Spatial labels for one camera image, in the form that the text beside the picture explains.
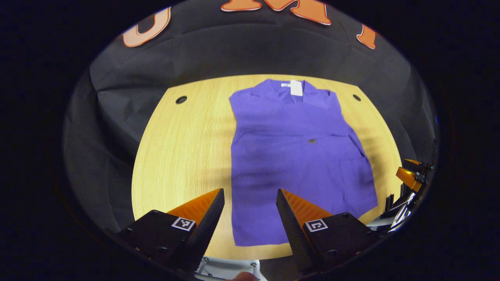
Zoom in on purple shirt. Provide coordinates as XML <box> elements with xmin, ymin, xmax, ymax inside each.
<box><xmin>229</xmin><ymin>79</ymin><xmax>379</xmax><ymax>247</ymax></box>

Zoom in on white metal table frame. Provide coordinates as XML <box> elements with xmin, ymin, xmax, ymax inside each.
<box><xmin>195</xmin><ymin>256</ymin><xmax>261</xmax><ymax>281</ymax></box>

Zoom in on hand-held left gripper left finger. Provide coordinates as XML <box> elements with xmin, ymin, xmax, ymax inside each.
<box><xmin>117</xmin><ymin>188</ymin><xmax>226</xmax><ymax>274</ymax></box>

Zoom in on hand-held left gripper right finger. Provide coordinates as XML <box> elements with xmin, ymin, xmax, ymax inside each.
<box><xmin>276</xmin><ymin>189</ymin><xmax>379</xmax><ymax>274</ymax></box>

